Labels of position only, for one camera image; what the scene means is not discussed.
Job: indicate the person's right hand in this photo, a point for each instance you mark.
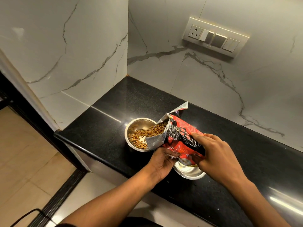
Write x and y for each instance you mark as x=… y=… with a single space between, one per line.
x=219 y=158

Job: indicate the person's left hand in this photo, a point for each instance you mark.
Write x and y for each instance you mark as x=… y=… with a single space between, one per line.
x=161 y=163

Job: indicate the person's left thumb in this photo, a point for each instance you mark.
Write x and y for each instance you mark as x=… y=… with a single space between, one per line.
x=171 y=155

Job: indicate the person's right thumb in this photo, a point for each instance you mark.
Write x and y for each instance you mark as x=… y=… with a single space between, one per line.
x=197 y=160

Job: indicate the red pet food bag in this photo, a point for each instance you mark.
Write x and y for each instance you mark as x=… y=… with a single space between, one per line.
x=176 y=135

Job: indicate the person's right forearm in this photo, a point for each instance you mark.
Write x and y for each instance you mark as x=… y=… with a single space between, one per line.
x=254 y=202

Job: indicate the person's left forearm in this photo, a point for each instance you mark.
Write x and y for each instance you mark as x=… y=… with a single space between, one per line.
x=111 y=200

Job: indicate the empty steel bowl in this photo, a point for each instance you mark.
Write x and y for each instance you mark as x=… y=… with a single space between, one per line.
x=189 y=171

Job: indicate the pile of brown kibble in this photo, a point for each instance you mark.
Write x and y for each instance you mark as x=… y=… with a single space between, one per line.
x=146 y=135

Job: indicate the steel bowl with kibble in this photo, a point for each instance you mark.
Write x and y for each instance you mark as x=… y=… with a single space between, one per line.
x=137 y=134

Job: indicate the white wall switch panel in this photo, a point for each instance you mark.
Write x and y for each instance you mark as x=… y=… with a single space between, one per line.
x=215 y=37

